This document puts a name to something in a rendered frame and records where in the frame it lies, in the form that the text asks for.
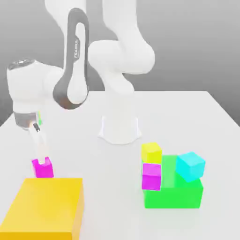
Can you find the small magenta cube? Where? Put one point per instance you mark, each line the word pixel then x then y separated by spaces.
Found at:
pixel 151 177
pixel 44 171

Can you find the large orange box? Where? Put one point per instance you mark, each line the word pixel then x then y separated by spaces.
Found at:
pixel 41 208

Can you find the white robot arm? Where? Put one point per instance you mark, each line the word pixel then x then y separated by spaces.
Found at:
pixel 120 60

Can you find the large green box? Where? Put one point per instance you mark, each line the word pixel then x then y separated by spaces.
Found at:
pixel 172 196

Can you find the small cyan cube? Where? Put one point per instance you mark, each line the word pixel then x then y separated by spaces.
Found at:
pixel 190 166

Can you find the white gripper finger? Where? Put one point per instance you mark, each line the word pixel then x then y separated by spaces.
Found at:
pixel 41 160

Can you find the small yellow cube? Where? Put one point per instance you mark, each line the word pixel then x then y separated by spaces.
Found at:
pixel 151 152

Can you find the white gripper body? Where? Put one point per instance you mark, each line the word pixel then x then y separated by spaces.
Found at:
pixel 39 144

